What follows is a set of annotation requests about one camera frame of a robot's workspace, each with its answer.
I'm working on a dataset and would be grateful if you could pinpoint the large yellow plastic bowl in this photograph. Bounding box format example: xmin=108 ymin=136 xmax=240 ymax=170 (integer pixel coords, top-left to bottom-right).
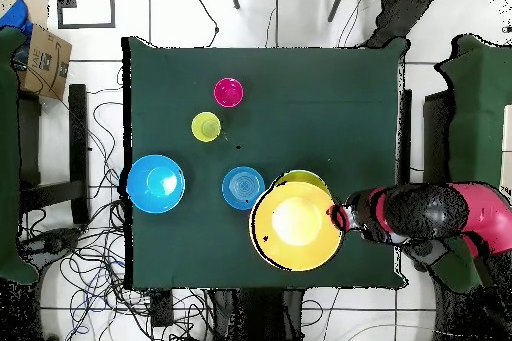
xmin=248 ymin=180 xmax=344 ymax=273

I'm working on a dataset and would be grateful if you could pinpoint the large green plastic bowl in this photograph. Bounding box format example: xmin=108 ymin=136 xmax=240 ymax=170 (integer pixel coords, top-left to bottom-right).
xmin=273 ymin=169 xmax=331 ymax=195

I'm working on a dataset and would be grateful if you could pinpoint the small blue flat-bottomed bowl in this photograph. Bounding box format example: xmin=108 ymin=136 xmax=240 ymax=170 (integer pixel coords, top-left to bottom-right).
xmin=221 ymin=165 xmax=266 ymax=211

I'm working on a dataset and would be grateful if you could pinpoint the yellow ribbed plastic cup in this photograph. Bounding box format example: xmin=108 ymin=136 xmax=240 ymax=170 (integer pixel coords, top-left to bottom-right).
xmin=190 ymin=111 xmax=222 ymax=143

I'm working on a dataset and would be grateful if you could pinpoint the red plastic cup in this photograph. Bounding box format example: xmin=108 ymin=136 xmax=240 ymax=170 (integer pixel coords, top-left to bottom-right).
xmin=212 ymin=77 xmax=245 ymax=109

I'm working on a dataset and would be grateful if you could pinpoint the dark green tablecloth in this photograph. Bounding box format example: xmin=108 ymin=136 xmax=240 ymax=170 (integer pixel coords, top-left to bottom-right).
xmin=121 ymin=35 xmax=409 ymax=290

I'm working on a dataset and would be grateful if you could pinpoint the green cloth on side table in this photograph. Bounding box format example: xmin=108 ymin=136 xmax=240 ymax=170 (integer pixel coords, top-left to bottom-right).
xmin=0 ymin=26 xmax=40 ymax=286
xmin=433 ymin=33 xmax=512 ymax=294

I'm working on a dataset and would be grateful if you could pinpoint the large blue plastic bowl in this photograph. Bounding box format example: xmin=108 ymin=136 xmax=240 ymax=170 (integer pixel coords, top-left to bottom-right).
xmin=126 ymin=154 xmax=186 ymax=215

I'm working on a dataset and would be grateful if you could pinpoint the black floor box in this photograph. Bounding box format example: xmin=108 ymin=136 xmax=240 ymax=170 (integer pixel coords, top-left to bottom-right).
xmin=150 ymin=290 xmax=175 ymax=328

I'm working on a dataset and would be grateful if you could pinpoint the person's leg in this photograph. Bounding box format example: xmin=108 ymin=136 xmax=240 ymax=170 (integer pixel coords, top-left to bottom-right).
xmin=365 ymin=0 xmax=446 ymax=49

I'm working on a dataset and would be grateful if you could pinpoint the printed cardboard box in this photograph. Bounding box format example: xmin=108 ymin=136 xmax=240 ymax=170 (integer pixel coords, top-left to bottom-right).
xmin=17 ymin=23 xmax=74 ymax=101

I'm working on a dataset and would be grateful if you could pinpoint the plain cardboard box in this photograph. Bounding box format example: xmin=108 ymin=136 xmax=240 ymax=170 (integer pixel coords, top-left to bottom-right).
xmin=0 ymin=0 xmax=50 ymax=30

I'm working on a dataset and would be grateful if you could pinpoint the blue bag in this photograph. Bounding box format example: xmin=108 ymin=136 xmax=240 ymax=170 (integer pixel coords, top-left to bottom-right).
xmin=0 ymin=0 xmax=34 ymax=40

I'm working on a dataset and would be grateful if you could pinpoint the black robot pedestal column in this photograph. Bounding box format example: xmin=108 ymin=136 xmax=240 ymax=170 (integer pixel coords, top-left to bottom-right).
xmin=211 ymin=287 xmax=305 ymax=341

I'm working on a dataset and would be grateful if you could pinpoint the tangle of floor cables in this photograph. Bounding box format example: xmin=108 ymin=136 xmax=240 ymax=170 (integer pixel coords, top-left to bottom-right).
xmin=19 ymin=64 xmax=209 ymax=341

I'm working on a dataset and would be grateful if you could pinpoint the black floor cable with knot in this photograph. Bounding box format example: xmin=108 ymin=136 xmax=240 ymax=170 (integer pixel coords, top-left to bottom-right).
xmin=193 ymin=0 xmax=220 ymax=48

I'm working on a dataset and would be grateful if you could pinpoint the black stool frame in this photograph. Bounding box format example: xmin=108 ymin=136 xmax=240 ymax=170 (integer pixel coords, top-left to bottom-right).
xmin=17 ymin=83 xmax=91 ymax=225

